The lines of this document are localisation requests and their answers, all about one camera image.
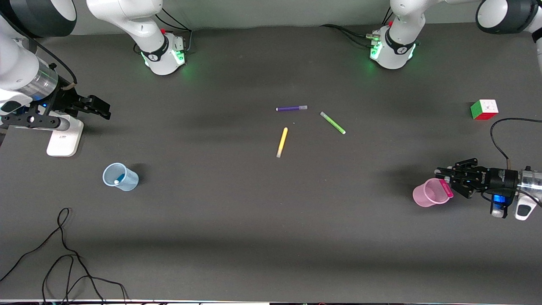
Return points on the translucent pink plastic cup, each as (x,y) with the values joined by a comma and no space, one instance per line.
(427,194)

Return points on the translucent blue plastic cup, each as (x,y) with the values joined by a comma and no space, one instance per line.
(127,181)

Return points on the purple marker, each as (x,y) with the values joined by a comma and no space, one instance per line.
(291,108)

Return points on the white flat rectangular device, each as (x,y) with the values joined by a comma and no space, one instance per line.
(63,140)

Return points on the green marker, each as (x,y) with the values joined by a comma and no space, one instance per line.
(333,123)

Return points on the blue marker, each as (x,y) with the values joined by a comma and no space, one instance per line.
(120,178)

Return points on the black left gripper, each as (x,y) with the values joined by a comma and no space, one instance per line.
(499,177)

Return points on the rubik's cube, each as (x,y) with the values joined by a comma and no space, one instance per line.
(485,109)

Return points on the yellow marker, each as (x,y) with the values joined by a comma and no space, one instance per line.
(282,142)

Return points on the pink marker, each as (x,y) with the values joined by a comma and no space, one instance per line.
(446,188)

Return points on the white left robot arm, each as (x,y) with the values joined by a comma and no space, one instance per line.
(396,53)

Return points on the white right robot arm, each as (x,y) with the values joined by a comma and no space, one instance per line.
(157,57)

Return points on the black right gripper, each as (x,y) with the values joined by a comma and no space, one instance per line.
(64,99)

